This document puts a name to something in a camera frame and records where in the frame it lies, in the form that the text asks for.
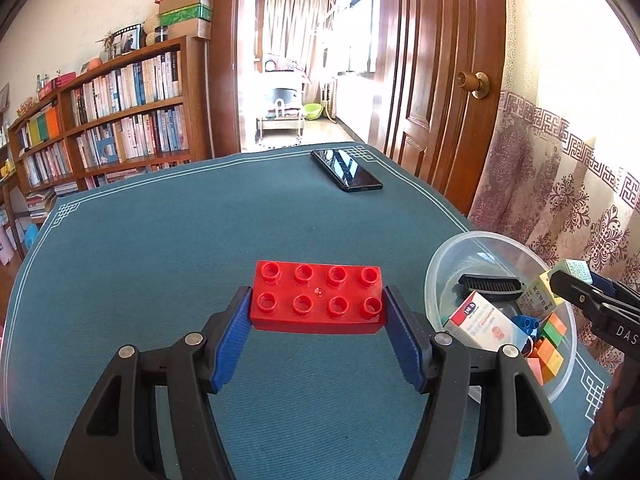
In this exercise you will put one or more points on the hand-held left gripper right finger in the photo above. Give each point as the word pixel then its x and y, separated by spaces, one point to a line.
pixel 405 340

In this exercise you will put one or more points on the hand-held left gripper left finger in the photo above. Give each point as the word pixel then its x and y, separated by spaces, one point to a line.
pixel 231 340

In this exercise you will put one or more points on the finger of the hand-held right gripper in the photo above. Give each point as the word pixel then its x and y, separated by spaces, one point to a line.
pixel 617 290
pixel 575 290

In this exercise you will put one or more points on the small white box teal print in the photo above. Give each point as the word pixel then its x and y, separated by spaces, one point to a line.
pixel 575 269

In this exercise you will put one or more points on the yellow and white carton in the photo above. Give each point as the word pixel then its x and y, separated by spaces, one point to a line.
pixel 537 295

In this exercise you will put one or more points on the green and orange toy block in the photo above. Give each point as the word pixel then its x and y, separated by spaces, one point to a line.
pixel 554 331

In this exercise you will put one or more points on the blue toy brick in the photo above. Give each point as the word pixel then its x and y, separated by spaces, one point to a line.
pixel 525 324

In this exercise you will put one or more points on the orange and yellow toy brick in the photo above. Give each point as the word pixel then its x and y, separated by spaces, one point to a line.
pixel 549 360

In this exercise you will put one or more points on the white medicine box red label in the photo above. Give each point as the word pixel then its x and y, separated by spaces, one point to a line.
pixel 480 325

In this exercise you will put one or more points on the black folding comb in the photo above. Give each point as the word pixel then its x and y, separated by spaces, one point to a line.
pixel 492 287

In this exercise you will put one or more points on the clear plastic bowl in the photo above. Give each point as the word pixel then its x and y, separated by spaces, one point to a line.
pixel 450 260

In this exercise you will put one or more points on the red toy brick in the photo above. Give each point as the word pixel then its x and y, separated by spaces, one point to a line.
pixel 320 305

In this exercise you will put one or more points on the person's right hand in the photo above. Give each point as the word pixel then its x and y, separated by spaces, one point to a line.
pixel 602 425

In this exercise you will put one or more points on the patterned purple curtain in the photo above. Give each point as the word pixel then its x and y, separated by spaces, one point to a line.
pixel 565 170

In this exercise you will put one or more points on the black smartphone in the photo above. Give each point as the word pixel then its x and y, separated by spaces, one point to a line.
pixel 347 170

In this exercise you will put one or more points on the metal cart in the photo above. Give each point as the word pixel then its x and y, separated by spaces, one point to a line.
pixel 280 117

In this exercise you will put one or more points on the brass door knob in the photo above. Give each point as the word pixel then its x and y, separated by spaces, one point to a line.
pixel 472 84

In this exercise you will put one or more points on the green plastic basin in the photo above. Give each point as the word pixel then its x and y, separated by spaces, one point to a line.
pixel 312 111

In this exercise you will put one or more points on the brown wooden door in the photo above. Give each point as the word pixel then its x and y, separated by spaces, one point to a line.
pixel 430 85

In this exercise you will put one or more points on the wooden bookshelf with books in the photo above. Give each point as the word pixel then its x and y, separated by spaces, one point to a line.
pixel 125 110

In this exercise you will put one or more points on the small dark wooden shelf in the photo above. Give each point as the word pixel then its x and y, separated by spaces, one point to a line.
pixel 10 195

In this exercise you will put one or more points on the red flat box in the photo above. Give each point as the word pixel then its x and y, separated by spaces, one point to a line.
pixel 56 85

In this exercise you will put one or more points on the tan cardboard box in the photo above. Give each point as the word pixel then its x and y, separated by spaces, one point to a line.
pixel 190 30

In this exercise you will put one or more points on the beige room curtain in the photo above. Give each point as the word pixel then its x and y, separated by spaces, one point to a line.
pixel 295 25

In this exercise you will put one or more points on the green cardboard box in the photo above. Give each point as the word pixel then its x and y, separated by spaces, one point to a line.
pixel 186 16

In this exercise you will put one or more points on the brown cardboard box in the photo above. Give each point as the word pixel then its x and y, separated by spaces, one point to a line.
pixel 185 2

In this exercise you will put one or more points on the wooden door frame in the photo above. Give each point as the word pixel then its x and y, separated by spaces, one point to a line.
pixel 225 60

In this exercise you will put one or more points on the picture frame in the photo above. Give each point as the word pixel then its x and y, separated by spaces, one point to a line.
pixel 126 41

